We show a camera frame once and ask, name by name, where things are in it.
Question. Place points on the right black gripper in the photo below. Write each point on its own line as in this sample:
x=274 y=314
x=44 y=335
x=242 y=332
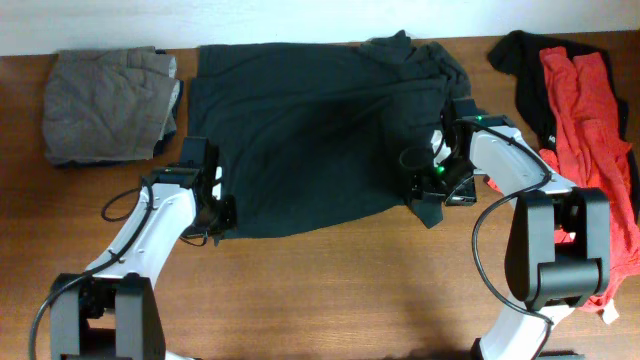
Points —
x=422 y=181

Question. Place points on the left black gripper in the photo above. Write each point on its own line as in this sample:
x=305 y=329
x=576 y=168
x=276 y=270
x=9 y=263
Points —
x=229 y=219

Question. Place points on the dark green t-shirt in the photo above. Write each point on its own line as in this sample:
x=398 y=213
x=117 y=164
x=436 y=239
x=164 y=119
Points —
x=310 y=135

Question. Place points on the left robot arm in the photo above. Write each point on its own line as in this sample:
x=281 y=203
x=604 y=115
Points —
x=109 y=311

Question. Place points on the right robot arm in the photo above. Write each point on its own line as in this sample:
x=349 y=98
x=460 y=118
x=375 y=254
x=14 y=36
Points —
x=558 y=250

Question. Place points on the red t-shirt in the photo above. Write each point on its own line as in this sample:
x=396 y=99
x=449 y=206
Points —
x=590 y=152

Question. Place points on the black garment under red shirt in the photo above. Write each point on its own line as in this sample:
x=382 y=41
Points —
x=517 y=54

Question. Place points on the folded grey-brown garment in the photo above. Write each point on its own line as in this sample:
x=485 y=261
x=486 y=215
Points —
x=110 y=106

